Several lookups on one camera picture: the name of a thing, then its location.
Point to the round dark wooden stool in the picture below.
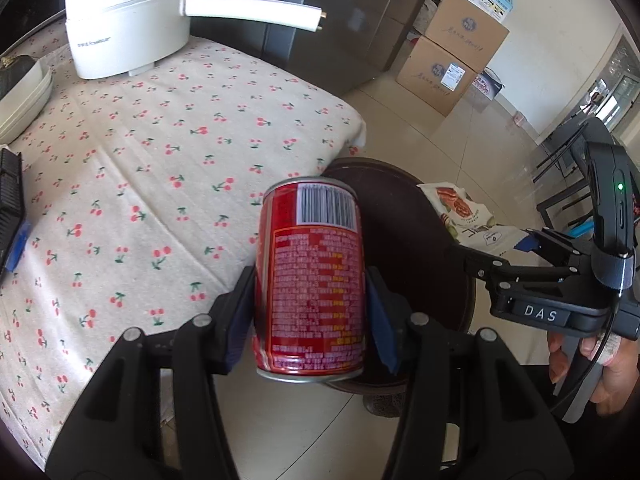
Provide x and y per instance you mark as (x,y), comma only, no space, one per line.
(415,245)

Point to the stack of white bowls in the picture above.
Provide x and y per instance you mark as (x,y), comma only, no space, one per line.
(30,117)

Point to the cherry print tablecloth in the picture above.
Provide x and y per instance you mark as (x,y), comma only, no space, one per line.
(150,185)

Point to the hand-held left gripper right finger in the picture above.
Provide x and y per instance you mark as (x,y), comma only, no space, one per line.
(382,331)

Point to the small pink object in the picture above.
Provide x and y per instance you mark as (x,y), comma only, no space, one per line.
(520,119)

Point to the glass door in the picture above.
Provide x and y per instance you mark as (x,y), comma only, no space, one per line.
(620,80)

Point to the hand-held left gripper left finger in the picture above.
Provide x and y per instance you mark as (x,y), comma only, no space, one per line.
(240,331)

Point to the red drink can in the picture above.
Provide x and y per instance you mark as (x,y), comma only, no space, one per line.
(310,280)

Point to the black ribbed object blue tab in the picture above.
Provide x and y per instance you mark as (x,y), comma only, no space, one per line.
(9,195)

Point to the black metal frame chair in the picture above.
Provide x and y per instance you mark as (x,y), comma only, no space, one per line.
(565,160)

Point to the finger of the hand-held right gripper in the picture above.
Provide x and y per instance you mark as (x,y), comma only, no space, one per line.
(505,275)
(555,242)

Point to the large cardboard box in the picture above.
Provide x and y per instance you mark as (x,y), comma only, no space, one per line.
(430,77)

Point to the blue red printed bag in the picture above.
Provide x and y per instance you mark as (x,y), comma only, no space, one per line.
(489,87)

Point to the white snack packet red print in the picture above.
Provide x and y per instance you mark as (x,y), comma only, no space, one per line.
(462,208)

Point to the person's right hand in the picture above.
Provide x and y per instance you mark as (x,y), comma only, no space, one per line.
(622,380)

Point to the small cardboard box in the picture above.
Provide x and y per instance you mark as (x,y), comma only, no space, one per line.
(465,30)

